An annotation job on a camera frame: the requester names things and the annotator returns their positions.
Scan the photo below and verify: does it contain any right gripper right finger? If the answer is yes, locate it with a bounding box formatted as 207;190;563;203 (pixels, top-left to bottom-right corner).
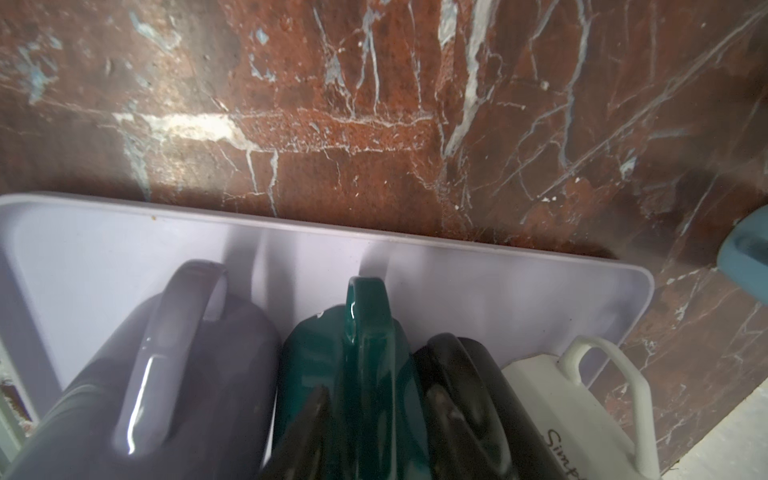
426;384;498;479

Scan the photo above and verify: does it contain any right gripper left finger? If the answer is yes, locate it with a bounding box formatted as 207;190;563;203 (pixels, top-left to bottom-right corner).
258;385;331;480

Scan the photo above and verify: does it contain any dark green mug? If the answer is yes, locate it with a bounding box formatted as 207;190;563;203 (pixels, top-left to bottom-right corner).
272;277;432;479

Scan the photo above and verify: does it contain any lavender purple mug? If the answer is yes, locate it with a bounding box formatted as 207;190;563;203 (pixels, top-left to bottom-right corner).
5;260;282;479

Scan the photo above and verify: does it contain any light blue mug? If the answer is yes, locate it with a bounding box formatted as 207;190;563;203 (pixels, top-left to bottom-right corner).
717;206;767;305

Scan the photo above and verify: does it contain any black mug white rim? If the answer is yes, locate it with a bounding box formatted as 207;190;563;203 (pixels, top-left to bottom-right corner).
414;333;565;479

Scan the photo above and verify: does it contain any white octagonal mug upside down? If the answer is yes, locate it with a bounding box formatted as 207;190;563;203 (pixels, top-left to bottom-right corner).
502;336;661;479

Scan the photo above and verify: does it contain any lavender rectangular tray mat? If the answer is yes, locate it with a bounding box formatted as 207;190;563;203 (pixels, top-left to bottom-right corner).
1;193;654;420

